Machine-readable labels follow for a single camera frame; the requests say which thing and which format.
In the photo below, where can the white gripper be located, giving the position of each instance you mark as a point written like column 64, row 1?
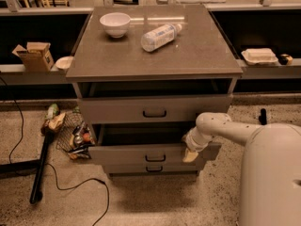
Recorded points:
column 192, row 142

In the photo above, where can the grey drawer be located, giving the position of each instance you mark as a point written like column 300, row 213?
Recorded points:
column 166, row 168
column 151, row 108
column 141, row 143

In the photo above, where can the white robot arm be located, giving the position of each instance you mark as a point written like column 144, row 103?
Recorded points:
column 270, row 190

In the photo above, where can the grey top drawer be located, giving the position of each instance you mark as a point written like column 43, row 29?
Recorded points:
column 151, row 108

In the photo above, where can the grey drawer cabinet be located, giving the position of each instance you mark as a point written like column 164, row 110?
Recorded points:
column 197, row 62

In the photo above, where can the grey bottom drawer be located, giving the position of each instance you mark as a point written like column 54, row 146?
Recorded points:
column 166, row 168

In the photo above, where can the black table leg right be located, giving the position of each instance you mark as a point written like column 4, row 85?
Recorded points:
column 263, row 117

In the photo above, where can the black table leg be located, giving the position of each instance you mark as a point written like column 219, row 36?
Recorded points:
column 263, row 117
column 35, row 167

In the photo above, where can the white foam food container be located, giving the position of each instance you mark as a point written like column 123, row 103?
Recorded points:
column 259, row 56

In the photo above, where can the clear plastic bottle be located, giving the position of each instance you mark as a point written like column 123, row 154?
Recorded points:
column 160, row 36

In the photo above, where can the small dark round object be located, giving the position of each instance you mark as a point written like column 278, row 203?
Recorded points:
column 285, row 59

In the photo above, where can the tan crumpled bag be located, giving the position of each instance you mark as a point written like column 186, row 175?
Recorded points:
column 53, row 124

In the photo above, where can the green chip bag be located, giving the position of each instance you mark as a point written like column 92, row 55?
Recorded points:
column 53, row 110

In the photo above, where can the white bowl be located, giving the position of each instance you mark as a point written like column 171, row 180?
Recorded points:
column 115, row 24

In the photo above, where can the brown cardboard box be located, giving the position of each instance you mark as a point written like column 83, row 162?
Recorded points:
column 36, row 56

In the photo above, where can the black table leg left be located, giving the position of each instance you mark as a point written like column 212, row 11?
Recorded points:
column 35, row 167

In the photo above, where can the wire basket with utensils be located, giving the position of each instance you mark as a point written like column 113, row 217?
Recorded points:
column 74, row 137

